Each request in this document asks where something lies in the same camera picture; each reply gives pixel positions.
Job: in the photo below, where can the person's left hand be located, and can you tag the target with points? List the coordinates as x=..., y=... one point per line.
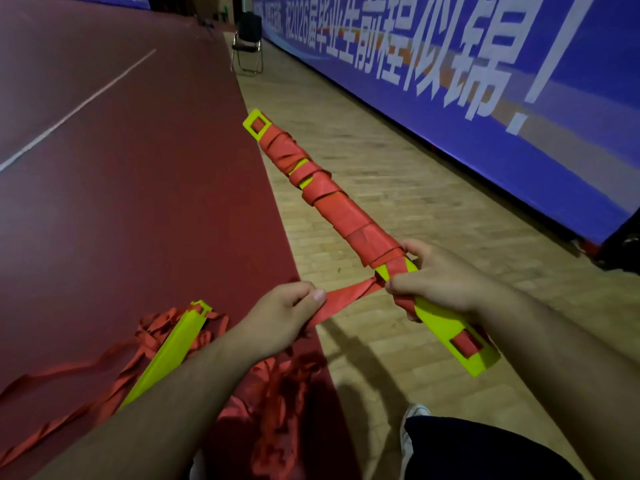
x=280, y=319

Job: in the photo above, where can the person's right hand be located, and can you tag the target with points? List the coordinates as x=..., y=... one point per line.
x=445, y=279

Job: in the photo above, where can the person's left forearm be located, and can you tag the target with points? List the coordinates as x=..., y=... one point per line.
x=150, y=424

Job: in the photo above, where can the person's right forearm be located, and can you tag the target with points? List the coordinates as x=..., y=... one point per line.
x=580, y=374

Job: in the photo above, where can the white right shoe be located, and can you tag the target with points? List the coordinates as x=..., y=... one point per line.
x=407, y=434

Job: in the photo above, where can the black right trouser leg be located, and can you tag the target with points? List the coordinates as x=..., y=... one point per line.
x=480, y=449

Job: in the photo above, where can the black folding chair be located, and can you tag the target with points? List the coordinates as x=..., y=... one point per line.
x=247, y=42

